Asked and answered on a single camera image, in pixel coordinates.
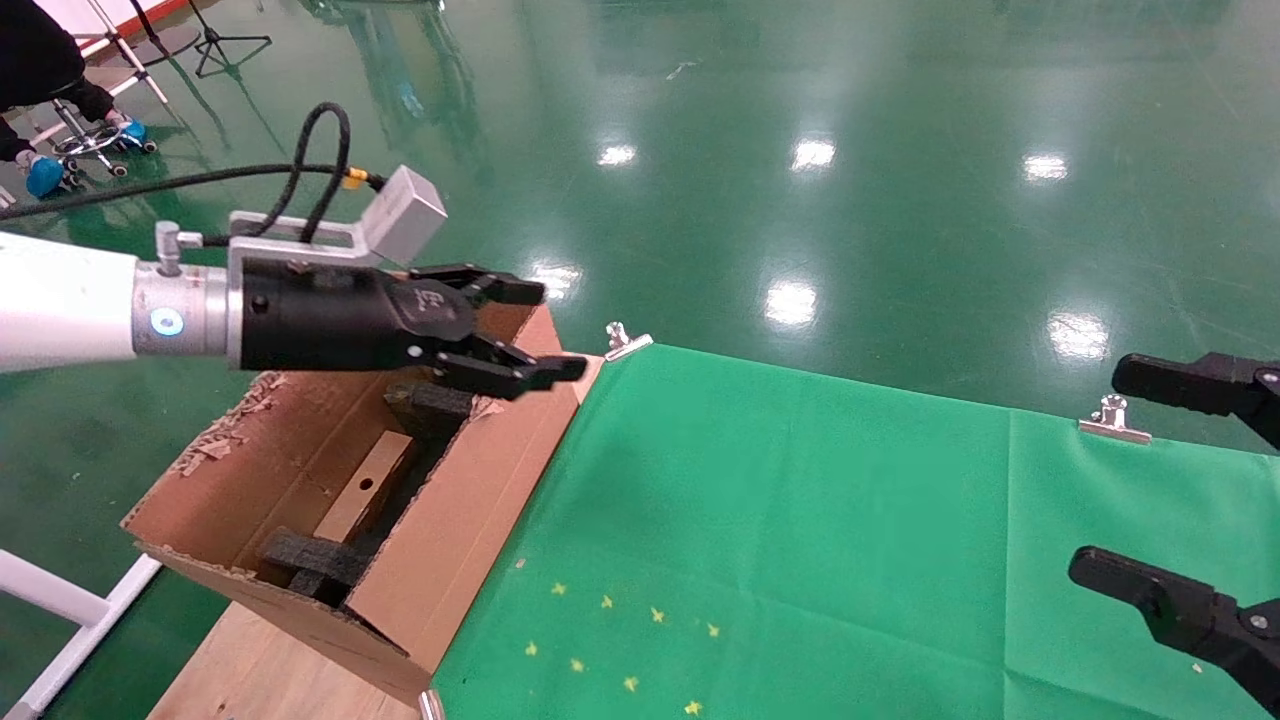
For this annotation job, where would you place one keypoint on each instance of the black tripod stand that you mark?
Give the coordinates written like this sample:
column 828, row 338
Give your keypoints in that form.
column 215, row 45

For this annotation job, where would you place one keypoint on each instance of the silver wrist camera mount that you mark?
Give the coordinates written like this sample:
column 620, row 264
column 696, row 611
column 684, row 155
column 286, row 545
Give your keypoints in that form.
column 405, row 215

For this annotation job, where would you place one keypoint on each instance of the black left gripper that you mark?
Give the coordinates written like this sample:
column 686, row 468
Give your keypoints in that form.
column 340, row 315

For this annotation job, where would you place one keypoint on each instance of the small taped cardboard box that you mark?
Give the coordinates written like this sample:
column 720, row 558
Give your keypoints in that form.
column 365, row 490

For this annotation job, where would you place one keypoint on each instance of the chrome swivel stool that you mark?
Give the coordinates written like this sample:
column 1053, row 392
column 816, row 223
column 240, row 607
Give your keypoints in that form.
column 90, row 147

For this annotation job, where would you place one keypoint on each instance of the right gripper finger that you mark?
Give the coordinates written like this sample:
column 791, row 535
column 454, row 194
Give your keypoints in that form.
column 1170, row 600
column 1190, row 385

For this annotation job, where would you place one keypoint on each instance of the green table cloth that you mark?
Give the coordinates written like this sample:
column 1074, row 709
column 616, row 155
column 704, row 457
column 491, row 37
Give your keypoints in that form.
column 850, row 520

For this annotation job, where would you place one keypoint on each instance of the large open cardboard carton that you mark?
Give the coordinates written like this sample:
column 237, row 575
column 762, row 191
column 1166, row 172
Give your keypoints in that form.
column 470, row 520

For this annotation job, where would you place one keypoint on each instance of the white tubular floor frame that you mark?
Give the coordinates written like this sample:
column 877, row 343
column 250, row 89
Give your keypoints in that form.
column 60, row 598

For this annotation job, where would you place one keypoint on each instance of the white desk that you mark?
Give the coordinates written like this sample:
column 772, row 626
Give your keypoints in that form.
column 120, row 45

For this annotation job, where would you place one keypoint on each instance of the person in black clothes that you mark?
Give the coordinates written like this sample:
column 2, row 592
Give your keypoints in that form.
column 30, row 50

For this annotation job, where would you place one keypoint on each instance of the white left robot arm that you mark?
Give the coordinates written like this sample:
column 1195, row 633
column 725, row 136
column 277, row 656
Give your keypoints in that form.
column 60, row 300

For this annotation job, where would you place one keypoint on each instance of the black foam insert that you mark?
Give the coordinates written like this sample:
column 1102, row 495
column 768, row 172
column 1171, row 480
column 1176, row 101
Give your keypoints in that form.
column 310, row 565

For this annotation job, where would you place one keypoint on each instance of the blue shoe cover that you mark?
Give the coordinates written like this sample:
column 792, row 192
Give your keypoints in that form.
column 45, row 178
column 133, row 131

